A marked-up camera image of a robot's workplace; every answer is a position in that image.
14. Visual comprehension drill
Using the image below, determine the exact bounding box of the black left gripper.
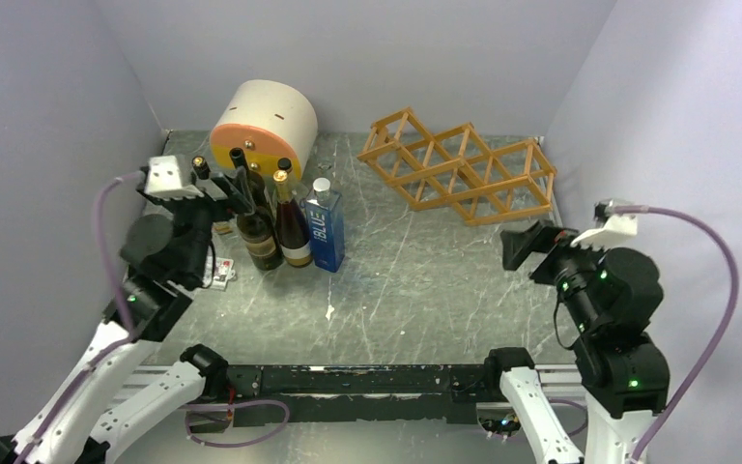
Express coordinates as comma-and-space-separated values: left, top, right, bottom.
139, 164, 252, 281

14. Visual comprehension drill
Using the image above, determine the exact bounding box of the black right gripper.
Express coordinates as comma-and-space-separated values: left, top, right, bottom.
500, 215, 617, 332

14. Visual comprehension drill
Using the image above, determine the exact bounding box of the dark green wine bottle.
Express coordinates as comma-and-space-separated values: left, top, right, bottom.
229, 147, 271, 213

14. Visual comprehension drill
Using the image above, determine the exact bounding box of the clear bottle black cap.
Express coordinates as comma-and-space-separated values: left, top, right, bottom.
191, 155, 235, 235

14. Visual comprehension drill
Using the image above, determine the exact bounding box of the dark bottle gold foil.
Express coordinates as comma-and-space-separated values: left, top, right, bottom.
272, 169, 313, 268

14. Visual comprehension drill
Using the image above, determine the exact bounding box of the blue labelled clear bottle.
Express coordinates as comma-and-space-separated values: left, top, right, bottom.
305, 177, 345, 273

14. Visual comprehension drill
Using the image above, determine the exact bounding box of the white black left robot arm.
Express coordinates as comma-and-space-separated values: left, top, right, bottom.
0, 167, 256, 463

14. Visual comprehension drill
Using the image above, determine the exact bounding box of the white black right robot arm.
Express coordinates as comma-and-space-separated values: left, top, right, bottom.
482, 216, 670, 463

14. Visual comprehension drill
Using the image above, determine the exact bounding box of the wooden wine rack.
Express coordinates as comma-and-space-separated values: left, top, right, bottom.
357, 106, 557, 226

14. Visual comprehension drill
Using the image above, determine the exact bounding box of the white orange yellow bread box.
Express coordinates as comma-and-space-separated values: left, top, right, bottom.
210, 79, 319, 179

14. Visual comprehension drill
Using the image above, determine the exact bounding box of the clear plastic packet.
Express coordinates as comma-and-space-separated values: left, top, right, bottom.
202, 255, 237, 291

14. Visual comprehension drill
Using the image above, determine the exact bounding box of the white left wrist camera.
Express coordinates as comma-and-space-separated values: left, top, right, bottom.
143, 156, 202, 200

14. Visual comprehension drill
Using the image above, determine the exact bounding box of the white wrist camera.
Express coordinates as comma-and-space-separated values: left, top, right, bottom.
143, 156, 202, 200
570, 199, 638, 250

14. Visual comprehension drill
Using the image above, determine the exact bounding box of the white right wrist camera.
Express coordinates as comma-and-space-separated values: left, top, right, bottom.
570, 199, 638, 250

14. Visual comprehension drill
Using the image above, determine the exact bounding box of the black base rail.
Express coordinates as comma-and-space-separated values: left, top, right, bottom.
197, 362, 506, 427

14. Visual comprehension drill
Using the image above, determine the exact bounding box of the aluminium frame rail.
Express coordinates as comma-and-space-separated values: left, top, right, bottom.
112, 363, 588, 435

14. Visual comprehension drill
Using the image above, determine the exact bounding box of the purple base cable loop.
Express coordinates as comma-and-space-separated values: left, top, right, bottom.
179, 399, 292, 450

